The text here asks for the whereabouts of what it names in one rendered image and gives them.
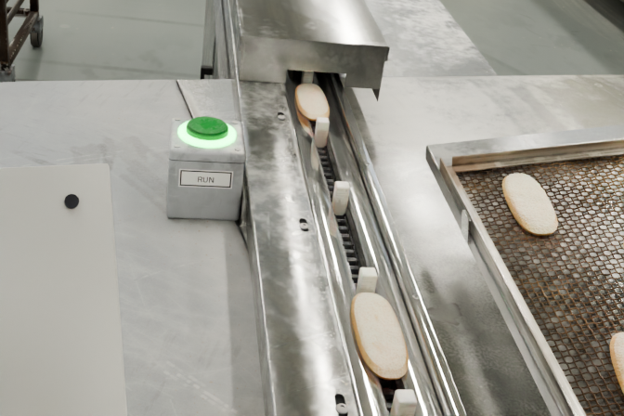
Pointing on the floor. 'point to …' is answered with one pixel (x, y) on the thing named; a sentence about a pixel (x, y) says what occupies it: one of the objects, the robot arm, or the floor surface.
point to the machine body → (399, 4)
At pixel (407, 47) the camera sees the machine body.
